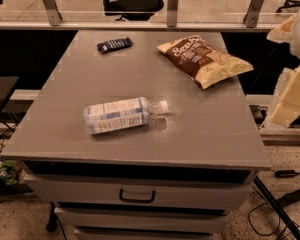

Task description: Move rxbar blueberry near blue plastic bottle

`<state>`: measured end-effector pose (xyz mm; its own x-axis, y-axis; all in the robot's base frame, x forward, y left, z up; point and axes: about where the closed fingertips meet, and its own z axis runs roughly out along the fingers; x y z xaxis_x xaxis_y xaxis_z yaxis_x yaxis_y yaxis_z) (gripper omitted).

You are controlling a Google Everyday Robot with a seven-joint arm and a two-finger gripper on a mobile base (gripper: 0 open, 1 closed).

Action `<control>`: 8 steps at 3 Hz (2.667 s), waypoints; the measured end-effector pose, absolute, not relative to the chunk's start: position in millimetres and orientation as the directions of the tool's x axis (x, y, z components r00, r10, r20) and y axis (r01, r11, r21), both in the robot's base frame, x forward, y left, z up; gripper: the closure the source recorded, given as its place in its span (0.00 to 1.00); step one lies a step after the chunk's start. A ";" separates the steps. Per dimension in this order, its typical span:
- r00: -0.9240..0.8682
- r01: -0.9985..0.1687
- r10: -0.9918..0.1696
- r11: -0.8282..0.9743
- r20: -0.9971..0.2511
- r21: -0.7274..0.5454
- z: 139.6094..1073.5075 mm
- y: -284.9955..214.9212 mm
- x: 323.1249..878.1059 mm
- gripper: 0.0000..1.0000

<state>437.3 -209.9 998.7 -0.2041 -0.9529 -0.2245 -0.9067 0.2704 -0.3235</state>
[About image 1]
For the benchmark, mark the black tripod leg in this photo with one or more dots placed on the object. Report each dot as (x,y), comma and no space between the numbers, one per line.
(277,208)

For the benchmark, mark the clear plastic bottle blue label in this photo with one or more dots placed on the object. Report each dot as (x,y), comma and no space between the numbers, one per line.
(122,114)

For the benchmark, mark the black office chair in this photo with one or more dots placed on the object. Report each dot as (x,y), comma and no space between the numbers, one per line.
(132,10)
(288,4)

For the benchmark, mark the black drawer handle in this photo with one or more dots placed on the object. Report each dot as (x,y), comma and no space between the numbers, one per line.
(137,197)

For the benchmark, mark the green snack package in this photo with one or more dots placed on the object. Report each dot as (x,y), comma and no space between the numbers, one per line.
(9,171)

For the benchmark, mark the grey drawer cabinet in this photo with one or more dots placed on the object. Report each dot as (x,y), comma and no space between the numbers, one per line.
(200,158)

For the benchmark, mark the black office chair right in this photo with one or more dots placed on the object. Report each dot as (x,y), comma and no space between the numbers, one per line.
(288,4)

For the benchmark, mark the yellow brown chip bag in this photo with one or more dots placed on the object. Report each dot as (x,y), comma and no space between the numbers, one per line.
(201,62)

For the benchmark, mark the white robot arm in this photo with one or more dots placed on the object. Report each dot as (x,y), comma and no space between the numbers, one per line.
(294,45)

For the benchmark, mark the metal railing frame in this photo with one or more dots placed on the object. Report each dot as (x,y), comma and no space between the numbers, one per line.
(175,13)

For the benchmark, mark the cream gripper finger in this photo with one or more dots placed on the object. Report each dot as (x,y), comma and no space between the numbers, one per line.
(285,107)
(282,33)

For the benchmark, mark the dark blue rxbar wrapper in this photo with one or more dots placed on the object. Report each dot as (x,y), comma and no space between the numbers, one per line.
(114,45)

